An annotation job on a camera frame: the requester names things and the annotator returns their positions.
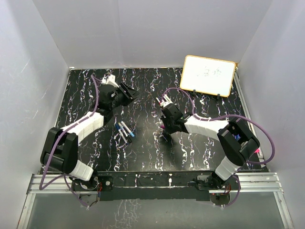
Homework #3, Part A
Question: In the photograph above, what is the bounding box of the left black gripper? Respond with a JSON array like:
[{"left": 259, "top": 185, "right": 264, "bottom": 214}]
[{"left": 110, "top": 83, "right": 141, "bottom": 111}]

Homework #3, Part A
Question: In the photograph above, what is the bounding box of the white pen peach cap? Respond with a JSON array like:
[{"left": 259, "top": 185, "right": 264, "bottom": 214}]
[{"left": 163, "top": 94, "right": 172, "bottom": 103}]

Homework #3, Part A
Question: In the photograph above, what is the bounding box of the white pen light-blue cap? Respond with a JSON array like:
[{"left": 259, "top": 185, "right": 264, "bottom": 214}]
[{"left": 121, "top": 121, "right": 135, "bottom": 137}]

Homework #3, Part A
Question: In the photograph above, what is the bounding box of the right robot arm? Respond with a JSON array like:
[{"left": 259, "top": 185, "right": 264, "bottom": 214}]
[{"left": 161, "top": 103, "right": 260, "bottom": 190}]

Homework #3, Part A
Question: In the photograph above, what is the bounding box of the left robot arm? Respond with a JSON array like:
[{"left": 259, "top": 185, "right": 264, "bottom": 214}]
[{"left": 40, "top": 82, "right": 140, "bottom": 190}]

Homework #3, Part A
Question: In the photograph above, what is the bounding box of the white pen black cap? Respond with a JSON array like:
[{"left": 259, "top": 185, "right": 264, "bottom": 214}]
[{"left": 119, "top": 124, "right": 132, "bottom": 144}]

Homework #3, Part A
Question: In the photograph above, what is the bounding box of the yellow framed whiteboard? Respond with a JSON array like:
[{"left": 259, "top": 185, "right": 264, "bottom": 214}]
[{"left": 180, "top": 55, "right": 236, "bottom": 97}]

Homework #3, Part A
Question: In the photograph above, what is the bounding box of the black base bar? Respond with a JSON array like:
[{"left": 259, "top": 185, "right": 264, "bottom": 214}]
[{"left": 72, "top": 171, "right": 240, "bottom": 201}]

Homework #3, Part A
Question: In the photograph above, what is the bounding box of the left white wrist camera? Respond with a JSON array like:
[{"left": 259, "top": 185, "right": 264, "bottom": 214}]
[{"left": 102, "top": 74, "right": 119, "bottom": 88}]

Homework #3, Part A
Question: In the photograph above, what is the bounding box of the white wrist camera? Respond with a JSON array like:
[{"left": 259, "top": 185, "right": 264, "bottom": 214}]
[
  {"left": 160, "top": 101, "right": 173, "bottom": 109},
  {"left": 102, "top": 74, "right": 119, "bottom": 88}
]

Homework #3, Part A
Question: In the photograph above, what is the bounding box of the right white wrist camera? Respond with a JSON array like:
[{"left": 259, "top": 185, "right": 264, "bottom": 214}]
[{"left": 160, "top": 101, "right": 173, "bottom": 109}]

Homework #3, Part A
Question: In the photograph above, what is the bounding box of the aluminium frame rail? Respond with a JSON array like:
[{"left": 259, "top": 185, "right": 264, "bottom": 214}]
[{"left": 17, "top": 172, "right": 293, "bottom": 229}]

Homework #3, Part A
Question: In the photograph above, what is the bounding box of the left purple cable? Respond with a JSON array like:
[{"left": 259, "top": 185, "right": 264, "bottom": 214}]
[{"left": 39, "top": 74, "right": 105, "bottom": 209}]

